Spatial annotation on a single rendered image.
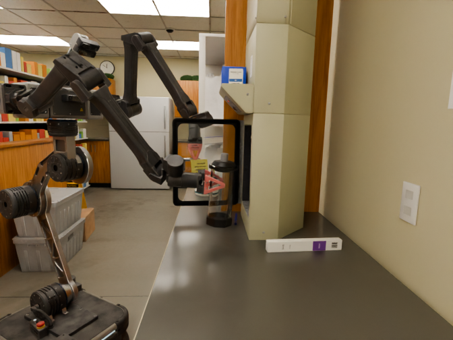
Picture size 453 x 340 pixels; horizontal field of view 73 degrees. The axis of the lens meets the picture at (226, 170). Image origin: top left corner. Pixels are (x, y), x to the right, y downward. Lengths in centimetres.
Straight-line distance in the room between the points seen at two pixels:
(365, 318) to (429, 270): 25
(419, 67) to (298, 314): 74
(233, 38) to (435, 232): 109
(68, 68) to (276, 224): 87
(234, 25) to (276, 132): 61
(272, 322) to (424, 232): 49
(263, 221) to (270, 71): 54
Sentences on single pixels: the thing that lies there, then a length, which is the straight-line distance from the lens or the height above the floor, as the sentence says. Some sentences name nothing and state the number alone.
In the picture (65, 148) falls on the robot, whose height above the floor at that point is 123.
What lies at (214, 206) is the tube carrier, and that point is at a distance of 112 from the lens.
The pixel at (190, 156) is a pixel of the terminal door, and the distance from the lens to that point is 138.
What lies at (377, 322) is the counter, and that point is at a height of 94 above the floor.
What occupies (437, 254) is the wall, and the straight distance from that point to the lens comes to 97.
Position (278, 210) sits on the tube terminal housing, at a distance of 116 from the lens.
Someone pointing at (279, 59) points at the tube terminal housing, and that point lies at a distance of 113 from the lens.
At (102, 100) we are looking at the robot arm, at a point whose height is 144.
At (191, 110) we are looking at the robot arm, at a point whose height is 143.
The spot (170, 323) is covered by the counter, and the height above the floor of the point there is 94.
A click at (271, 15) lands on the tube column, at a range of 116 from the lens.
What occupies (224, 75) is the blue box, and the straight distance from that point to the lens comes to 129.
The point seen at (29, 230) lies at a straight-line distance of 323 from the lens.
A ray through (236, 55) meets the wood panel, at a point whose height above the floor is 168.
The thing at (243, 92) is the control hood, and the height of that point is 148.
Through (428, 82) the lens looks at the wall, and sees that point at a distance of 101.
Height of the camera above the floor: 138
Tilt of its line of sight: 9 degrees down
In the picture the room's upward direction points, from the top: 1 degrees clockwise
